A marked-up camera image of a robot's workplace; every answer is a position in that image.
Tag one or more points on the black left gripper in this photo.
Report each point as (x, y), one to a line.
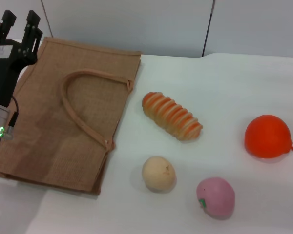
(5, 65)

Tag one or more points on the brown woven handbag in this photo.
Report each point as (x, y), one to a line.
(51, 136)

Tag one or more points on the orange striped bread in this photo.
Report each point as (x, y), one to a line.
(172, 115)

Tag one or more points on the beige round fruit toy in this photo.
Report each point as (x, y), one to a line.
(158, 174)

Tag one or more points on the pink peach toy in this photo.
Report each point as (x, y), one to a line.
(216, 198)

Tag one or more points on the orange fruit toy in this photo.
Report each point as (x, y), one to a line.
(267, 136)

